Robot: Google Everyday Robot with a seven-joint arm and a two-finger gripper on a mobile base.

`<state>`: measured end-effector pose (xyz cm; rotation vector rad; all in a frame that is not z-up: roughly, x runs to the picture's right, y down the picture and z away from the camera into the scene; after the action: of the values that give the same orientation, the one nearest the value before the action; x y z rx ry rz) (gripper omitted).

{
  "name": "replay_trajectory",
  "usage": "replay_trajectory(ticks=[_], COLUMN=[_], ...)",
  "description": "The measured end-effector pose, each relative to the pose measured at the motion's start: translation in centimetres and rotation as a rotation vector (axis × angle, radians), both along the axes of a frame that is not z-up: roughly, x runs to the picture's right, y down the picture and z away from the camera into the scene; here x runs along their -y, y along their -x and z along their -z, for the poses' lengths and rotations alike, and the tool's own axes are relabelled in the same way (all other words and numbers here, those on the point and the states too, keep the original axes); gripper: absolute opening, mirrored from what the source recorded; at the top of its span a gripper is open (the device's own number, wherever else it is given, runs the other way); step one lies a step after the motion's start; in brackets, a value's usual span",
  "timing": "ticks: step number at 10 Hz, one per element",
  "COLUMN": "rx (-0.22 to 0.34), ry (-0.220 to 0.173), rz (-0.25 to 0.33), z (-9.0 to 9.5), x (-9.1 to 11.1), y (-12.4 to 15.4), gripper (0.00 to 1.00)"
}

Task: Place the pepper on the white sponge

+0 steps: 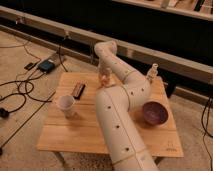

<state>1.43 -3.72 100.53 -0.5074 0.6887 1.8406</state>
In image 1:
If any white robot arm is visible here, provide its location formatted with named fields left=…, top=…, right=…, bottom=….
left=94, top=41, right=159, bottom=171

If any dark rectangular sponge block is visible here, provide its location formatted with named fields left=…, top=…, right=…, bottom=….
left=72, top=83, right=85, bottom=100

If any white paper cup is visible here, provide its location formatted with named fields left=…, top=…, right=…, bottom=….
left=56, top=95, right=75, bottom=118

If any small clear glass bottle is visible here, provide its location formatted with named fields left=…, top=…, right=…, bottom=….
left=146, top=63, right=158, bottom=83

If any wooden table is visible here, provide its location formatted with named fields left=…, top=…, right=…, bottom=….
left=36, top=72, right=185, bottom=168

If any purple bowl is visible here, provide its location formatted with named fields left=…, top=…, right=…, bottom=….
left=142, top=101, right=168, bottom=126

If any black power adapter box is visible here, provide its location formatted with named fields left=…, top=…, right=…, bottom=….
left=38, top=60, right=55, bottom=73

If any small black device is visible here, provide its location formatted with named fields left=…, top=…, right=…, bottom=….
left=24, top=62, right=35, bottom=71

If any black plug on floor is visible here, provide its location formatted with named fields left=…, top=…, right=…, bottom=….
left=0, top=108, right=9, bottom=119

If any black cable at right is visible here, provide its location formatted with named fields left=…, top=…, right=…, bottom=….
left=200, top=96, right=213, bottom=171

